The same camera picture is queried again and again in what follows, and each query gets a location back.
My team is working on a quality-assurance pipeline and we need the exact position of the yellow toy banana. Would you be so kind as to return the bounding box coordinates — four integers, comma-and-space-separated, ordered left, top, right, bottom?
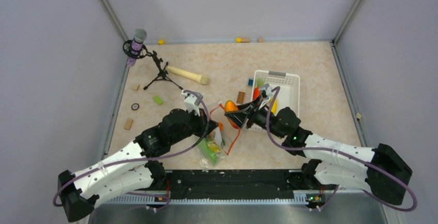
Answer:
270, 100, 277, 114

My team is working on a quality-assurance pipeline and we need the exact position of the black microphone tripod stand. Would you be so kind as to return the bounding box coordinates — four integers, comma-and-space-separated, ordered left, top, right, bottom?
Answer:
140, 49, 183, 90

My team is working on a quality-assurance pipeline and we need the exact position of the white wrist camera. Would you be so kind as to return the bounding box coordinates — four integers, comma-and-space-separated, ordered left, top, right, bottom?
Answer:
259, 83, 274, 109
181, 90, 204, 116

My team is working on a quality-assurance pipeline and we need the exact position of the clear zip bag orange zipper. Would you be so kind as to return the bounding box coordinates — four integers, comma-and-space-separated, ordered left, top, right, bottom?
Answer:
198, 100, 241, 171

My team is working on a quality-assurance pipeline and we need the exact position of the white perforated plastic basket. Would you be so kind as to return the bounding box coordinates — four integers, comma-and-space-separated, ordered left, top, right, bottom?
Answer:
249, 70, 300, 117

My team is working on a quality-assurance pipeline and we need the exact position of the brown toy brick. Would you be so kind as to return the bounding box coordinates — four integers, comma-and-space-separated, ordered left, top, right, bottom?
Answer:
236, 91, 245, 104

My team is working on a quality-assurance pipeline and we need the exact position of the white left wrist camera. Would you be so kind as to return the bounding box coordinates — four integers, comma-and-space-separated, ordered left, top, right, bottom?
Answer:
181, 90, 204, 116

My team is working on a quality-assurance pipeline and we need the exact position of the green two-stud brick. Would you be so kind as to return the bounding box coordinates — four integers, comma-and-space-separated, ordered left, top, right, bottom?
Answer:
296, 148, 306, 157

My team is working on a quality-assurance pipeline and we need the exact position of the yellow green toy lemon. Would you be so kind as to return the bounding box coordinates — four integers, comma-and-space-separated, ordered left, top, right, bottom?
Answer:
207, 142, 222, 153

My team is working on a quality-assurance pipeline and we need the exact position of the tan wooden block left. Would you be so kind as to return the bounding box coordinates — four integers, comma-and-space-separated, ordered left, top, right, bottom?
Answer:
123, 118, 134, 131

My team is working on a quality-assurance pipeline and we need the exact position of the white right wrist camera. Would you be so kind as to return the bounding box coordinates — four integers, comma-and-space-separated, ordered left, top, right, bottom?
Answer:
259, 83, 274, 109

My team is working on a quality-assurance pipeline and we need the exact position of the green orange toy mango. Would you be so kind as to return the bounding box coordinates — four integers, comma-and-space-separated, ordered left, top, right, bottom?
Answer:
218, 122, 224, 132

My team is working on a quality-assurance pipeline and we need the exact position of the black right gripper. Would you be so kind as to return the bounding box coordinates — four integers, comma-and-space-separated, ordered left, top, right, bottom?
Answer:
226, 95, 286, 139

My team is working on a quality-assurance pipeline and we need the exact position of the purple grey microphone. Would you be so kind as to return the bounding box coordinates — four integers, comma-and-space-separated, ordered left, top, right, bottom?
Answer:
122, 29, 147, 67

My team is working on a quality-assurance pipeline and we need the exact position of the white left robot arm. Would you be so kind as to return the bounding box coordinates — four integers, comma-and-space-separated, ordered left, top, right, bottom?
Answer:
57, 109, 218, 222

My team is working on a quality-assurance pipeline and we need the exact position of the orange toy carrot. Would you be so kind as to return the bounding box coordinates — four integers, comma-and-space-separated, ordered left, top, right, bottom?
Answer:
253, 78, 264, 100

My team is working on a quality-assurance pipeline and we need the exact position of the yellow and wood peg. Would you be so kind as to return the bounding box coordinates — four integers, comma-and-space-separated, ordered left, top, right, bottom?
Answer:
236, 37, 251, 43

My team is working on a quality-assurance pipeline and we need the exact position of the small green block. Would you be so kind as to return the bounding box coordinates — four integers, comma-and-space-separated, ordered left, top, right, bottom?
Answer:
152, 95, 164, 105

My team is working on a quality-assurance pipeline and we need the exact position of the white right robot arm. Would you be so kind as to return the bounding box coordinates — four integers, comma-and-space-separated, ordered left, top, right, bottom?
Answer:
224, 100, 413, 206

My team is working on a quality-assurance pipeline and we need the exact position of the wooden rolling pin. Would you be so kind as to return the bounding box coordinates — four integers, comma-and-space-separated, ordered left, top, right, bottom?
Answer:
167, 66, 210, 85

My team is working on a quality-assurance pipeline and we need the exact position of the green toy cucumber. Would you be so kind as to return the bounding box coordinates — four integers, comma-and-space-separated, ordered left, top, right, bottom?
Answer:
197, 138, 222, 167

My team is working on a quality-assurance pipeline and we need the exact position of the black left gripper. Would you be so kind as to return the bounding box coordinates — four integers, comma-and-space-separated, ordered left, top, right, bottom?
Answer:
170, 106, 219, 145

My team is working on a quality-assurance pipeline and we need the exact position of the small beige wooden piece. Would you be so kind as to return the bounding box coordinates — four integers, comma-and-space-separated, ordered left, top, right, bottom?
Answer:
131, 84, 140, 91

